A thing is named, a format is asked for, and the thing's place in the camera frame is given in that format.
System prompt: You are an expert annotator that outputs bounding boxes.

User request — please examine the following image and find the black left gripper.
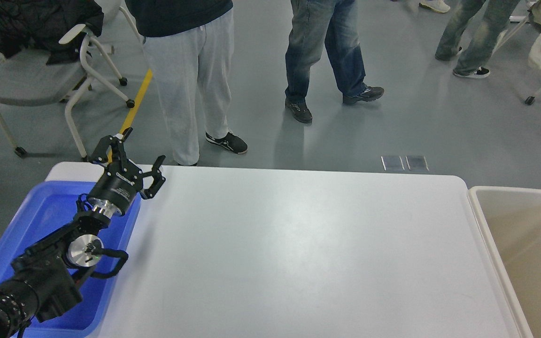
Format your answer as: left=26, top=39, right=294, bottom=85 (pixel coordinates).
left=87, top=128, right=166, bottom=218

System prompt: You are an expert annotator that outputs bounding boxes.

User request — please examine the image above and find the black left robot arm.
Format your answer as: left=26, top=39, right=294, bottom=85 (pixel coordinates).
left=0, top=128, right=166, bottom=338

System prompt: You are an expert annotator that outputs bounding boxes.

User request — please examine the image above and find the blue plastic bin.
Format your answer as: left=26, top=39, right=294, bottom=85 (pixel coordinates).
left=0, top=181, right=141, bottom=338

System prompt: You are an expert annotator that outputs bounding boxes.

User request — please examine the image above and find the person in grey sweatpants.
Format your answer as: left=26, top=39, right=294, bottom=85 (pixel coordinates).
left=126, top=0, right=247, bottom=166

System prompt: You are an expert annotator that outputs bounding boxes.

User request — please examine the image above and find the black jacket on chair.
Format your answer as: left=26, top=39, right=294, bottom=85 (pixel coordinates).
left=0, top=0, right=104, bottom=65

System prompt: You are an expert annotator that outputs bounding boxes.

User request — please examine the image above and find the person in blue jeans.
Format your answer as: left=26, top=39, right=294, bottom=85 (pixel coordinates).
left=285, top=0, right=384, bottom=124

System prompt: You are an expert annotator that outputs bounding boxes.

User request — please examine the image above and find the left floor outlet plate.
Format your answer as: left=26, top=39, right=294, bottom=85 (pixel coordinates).
left=381, top=155, right=404, bottom=172

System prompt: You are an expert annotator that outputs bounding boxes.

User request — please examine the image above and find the floor outlet plate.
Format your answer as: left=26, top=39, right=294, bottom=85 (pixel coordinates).
left=381, top=155, right=404, bottom=172
left=405, top=155, right=429, bottom=171

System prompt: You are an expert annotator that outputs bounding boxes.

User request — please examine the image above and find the right floor outlet plate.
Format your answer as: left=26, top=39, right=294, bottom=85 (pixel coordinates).
left=405, top=155, right=429, bottom=171

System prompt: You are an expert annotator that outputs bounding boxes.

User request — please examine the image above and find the white sneaker at top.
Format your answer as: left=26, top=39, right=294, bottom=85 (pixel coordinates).
left=419, top=0, right=451, bottom=14

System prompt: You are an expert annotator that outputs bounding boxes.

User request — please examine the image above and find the person in faded jeans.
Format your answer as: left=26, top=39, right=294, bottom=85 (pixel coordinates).
left=434, top=0, right=519, bottom=79

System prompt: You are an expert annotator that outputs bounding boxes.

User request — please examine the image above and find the beige plastic bin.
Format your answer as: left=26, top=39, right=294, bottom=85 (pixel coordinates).
left=468, top=186, right=541, bottom=338

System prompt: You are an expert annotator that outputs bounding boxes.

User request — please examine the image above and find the grey chair with white frame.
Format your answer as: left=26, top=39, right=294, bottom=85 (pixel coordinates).
left=0, top=23, right=135, bottom=160

